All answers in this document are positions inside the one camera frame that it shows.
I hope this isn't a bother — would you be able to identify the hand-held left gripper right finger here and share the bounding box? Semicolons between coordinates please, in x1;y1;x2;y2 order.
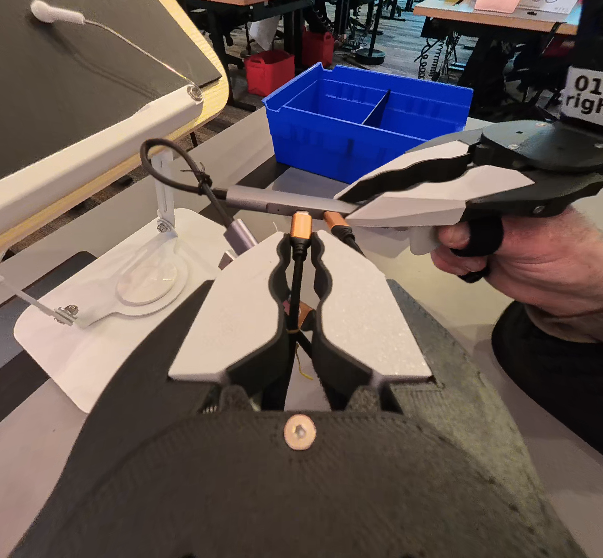
308;230;432;412

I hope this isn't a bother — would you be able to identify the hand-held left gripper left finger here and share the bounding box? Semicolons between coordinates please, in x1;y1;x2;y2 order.
168;232;290;412

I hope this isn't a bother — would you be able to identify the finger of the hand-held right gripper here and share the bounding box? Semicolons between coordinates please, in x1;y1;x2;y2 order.
346;165;535;256
334;128;486;204

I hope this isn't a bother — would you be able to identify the blue plastic bin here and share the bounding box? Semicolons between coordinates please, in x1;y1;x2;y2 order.
262;62;474;185

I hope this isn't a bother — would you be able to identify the orange-plug cable with blue tie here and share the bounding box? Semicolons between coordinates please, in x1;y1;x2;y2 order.
323;211;367;258

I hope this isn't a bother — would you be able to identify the orange-plug cable with yellow tie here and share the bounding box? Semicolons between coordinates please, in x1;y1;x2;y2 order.
283;209;317;382

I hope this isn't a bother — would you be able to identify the grey usb hub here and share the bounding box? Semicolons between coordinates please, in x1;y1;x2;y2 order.
140;138;361;270

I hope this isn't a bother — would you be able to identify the person's right hand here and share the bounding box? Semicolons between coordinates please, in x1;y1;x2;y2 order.
433;205;603;318

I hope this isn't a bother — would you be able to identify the black round pole base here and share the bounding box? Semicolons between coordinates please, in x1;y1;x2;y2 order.
354;0;394;65

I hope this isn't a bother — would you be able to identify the red plastic tub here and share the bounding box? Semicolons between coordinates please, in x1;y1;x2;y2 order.
244;49;296;97
301;30;335;69

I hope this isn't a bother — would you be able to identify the white metal stand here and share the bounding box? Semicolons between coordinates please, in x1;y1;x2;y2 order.
0;148;238;414

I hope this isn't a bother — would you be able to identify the black cushion pad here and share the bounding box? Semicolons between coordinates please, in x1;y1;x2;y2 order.
491;303;603;455

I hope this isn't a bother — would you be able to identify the wooden board with black panel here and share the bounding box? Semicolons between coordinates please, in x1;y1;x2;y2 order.
0;0;230;257

